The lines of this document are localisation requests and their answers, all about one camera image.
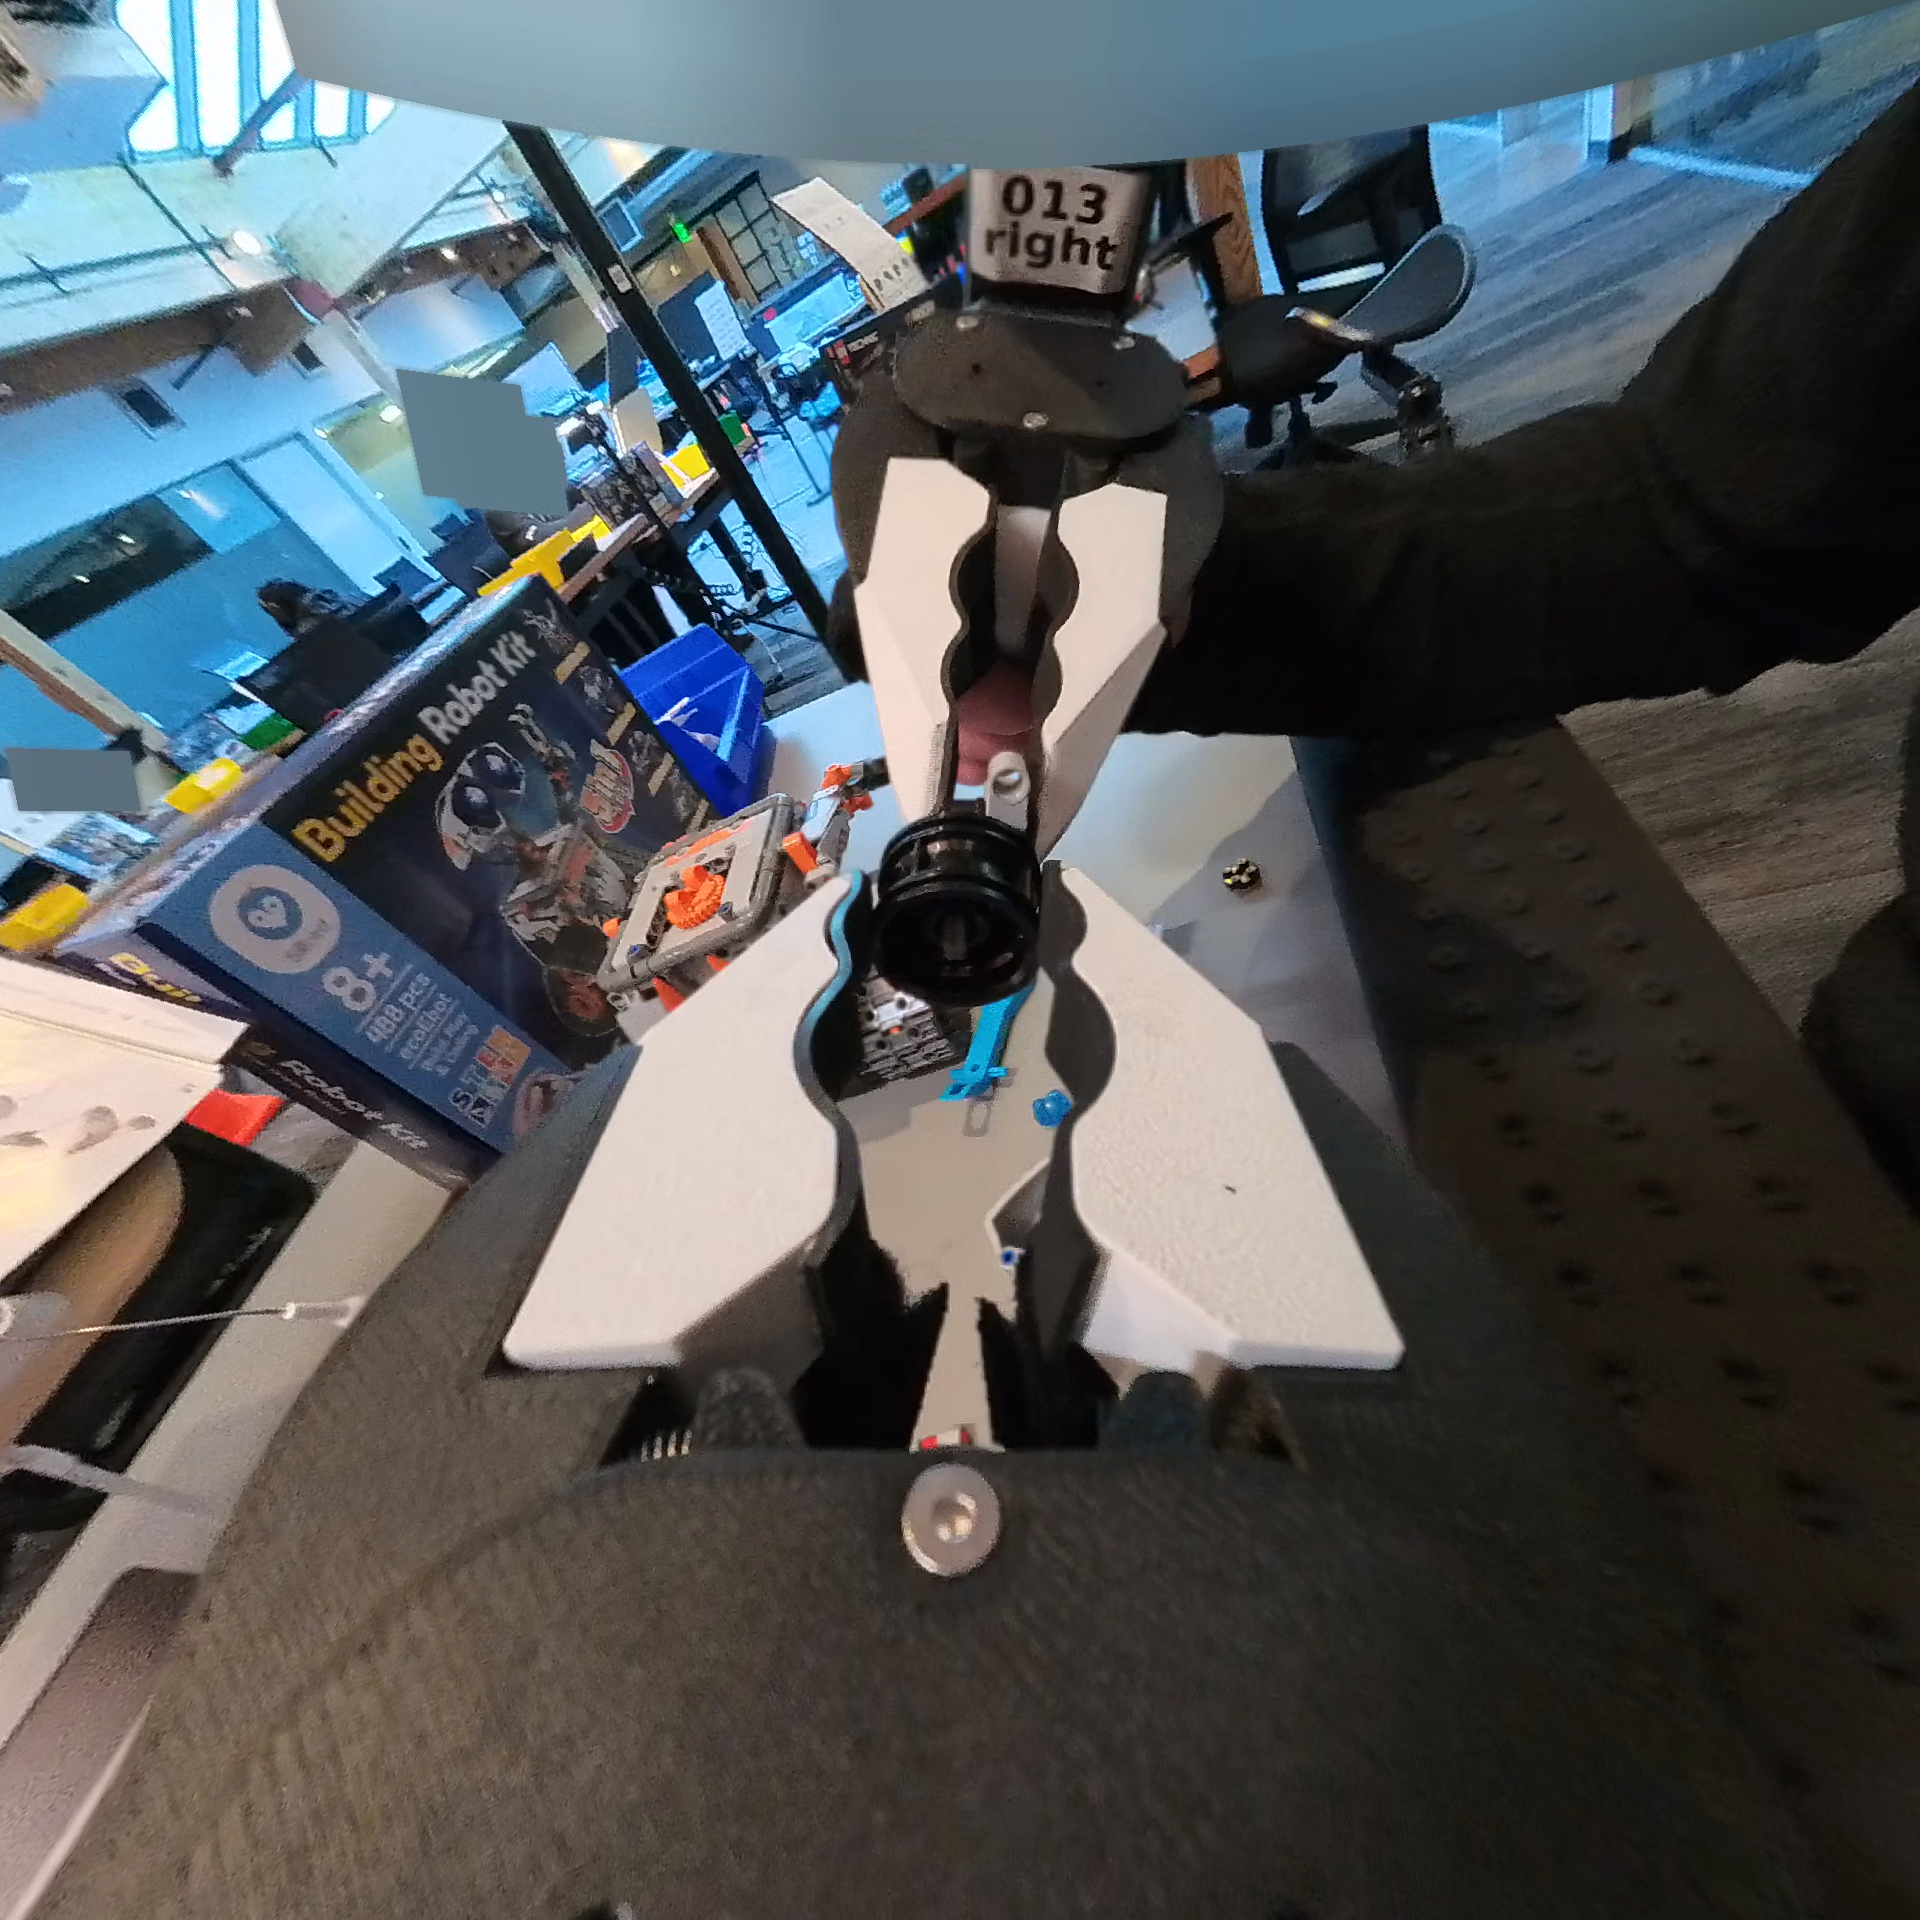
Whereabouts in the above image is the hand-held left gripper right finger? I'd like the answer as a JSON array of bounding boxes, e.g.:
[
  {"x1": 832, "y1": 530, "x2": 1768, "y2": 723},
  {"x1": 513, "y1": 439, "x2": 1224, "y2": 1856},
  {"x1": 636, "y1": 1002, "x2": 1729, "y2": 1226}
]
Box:
[{"x1": 1034, "y1": 871, "x2": 1408, "y2": 1402}]

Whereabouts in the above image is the black office chair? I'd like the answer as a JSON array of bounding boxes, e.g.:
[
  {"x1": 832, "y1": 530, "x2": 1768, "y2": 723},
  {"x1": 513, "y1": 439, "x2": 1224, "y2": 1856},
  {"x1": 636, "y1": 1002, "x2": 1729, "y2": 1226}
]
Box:
[{"x1": 1199, "y1": 132, "x2": 1481, "y2": 471}]

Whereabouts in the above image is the yellow plastic bin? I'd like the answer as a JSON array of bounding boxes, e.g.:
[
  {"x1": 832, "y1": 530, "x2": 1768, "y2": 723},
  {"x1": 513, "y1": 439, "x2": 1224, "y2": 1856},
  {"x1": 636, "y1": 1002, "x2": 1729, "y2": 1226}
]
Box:
[{"x1": 477, "y1": 523, "x2": 605, "y2": 590}]

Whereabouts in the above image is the black perforated mat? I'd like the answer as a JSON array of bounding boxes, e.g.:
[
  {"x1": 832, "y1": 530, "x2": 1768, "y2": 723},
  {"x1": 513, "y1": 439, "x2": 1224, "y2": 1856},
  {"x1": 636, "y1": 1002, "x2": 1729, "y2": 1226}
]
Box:
[{"x1": 1303, "y1": 718, "x2": 1920, "y2": 1920}]

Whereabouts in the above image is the grey orange tracked toy robot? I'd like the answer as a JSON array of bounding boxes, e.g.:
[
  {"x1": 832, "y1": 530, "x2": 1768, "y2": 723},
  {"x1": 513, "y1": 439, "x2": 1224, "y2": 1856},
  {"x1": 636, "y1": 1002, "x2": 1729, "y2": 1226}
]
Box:
[{"x1": 592, "y1": 763, "x2": 969, "y2": 1103}]

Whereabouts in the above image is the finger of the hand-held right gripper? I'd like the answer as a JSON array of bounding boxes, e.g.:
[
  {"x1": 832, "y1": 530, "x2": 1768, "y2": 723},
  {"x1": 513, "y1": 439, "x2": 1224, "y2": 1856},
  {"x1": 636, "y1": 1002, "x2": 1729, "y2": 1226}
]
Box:
[
  {"x1": 1015, "y1": 486, "x2": 1175, "y2": 816},
  {"x1": 853, "y1": 475, "x2": 999, "y2": 816}
]

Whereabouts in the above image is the instruction booklet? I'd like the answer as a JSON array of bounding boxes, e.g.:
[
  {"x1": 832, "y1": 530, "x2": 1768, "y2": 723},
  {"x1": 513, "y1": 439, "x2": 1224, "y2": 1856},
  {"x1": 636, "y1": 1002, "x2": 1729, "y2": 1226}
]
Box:
[{"x1": 0, "y1": 984, "x2": 249, "y2": 1268}]

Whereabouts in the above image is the grey toy wheel frame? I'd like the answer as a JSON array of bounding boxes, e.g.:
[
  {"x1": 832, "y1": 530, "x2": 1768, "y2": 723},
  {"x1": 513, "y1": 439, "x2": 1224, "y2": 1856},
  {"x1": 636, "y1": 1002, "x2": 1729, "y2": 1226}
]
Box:
[{"x1": 863, "y1": 752, "x2": 1061, "y2": 1018}]

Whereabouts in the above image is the blue plastic bin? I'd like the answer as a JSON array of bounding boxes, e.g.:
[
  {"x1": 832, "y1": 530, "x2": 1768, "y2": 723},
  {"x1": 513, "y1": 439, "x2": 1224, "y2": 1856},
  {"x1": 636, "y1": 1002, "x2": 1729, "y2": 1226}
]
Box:
[{"x1": 612, "y1": 622, "x2": 791, "y2": 816}]

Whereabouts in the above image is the black metal pole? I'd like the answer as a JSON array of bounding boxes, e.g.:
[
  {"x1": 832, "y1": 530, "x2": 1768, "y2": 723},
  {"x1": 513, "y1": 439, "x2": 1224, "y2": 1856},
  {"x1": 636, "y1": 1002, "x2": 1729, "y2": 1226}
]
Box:
[{"x1": 504, "y1": 122, "x2": 848, "y2": 650}]

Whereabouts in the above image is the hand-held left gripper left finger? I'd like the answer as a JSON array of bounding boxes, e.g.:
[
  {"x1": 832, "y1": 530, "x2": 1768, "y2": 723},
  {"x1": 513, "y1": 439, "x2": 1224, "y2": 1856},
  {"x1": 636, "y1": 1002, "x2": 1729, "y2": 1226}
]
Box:
[{"x1": 504, "y1": 887, "x2": 873, "y2": 1382}]

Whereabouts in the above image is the person's right hand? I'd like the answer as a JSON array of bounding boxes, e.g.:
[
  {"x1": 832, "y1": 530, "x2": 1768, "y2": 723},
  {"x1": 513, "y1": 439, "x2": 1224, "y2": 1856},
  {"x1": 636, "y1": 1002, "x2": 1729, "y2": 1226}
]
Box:
[{"x1": 955, "y1": 660, "x2": 1042, "y2": 782}]

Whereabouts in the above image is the person's right forearm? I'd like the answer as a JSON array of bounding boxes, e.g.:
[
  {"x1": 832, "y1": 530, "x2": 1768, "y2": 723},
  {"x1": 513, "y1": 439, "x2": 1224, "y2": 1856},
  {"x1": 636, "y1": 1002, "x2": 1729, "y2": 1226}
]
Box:
[{"x1": 1140, "y1": 92, "x2": 1920, "y2": 742}]

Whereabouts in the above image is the blue robot kit box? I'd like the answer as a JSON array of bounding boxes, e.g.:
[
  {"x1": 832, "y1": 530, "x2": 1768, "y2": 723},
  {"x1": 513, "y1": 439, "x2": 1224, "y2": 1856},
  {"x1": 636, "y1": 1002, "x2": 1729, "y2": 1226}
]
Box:
[{"x1": 57, "y1": 582, "x2": 744, "y2": 1160}]

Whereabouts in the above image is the white book stand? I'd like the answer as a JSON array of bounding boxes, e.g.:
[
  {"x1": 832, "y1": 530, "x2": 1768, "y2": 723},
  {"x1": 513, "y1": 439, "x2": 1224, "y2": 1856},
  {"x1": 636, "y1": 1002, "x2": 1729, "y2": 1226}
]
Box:
[{"x1": 0, "y1": 1285, "x2": 378, "y2": 1818}]

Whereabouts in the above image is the blue toy wrench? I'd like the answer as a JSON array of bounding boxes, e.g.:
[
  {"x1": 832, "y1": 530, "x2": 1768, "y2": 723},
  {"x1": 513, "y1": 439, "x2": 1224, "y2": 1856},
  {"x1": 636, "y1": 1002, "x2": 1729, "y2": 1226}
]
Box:
[{"x1": 945, "y1": 1004, "x2": 1040, "y2": 1108}]

